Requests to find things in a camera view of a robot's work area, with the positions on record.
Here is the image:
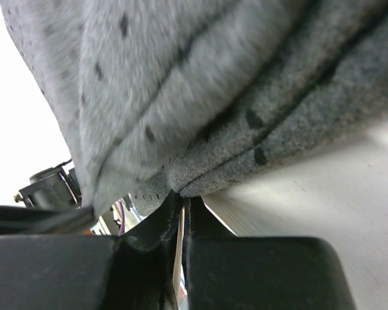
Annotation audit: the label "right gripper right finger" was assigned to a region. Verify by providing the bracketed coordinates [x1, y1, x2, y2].
[183, 197, 356, 310]

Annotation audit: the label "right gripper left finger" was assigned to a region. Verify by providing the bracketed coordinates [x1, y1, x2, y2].
[0, 193, 181, 309]

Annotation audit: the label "dark grey dotted skirt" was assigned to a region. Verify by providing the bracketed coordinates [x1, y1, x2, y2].
[0, 1, 388, 215]

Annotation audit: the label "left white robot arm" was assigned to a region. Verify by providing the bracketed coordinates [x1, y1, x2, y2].
[14, 160, 81, 211]

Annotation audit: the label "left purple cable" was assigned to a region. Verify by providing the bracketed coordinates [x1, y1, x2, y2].
[114, 200, 133, 236]

